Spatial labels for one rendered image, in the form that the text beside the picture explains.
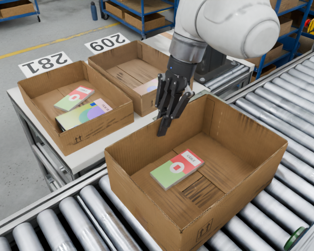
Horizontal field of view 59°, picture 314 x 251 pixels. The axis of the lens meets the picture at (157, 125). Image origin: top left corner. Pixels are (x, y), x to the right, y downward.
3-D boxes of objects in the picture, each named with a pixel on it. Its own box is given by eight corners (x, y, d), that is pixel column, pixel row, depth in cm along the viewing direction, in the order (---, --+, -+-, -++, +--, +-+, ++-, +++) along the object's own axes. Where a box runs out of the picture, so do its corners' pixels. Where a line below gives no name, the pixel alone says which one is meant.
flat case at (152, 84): (126, 94, 117) (126, 91, 116) (160, 78, 127) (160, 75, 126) (147, 109, 110) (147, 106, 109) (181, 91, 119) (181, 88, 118)
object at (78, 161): (173, 33, 172) (173, 28, 170) (253, 69, 139) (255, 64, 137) (8, 95, 122) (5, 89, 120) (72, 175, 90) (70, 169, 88)
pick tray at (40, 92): (86, 78, 127) (82, 59, 121) (135, 121, 105) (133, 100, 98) (23, 102, 114) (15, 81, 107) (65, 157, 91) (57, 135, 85)
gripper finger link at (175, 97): (183, 79, 76) (187, 81, 75) (173, 115, 81) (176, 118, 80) (173, 79, 74) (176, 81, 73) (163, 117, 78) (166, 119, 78)
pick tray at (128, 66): (138, 58, 142) (137, 39, 135) (193, 90, 120) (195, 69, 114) (89, 77, 128) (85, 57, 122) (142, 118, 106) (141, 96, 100)
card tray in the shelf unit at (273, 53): (218, 48, 239) (220, 37, 233) (240, 39, 254) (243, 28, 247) (257, 66, 216) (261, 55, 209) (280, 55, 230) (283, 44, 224)
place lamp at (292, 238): (294, 234, 69) (304, 219, 64) (299, 238, 68) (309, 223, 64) (277, 252, 66) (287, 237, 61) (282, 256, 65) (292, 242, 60)
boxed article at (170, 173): (149, 176, 85) (149, 172, 84) (188, 151, 93) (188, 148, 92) (165, 191, 81) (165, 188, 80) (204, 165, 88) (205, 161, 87)
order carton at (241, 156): (201, 130, 101) (207, 91, 90) (273, 181, 84) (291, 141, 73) (109, 188, 82) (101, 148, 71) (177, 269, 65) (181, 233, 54)
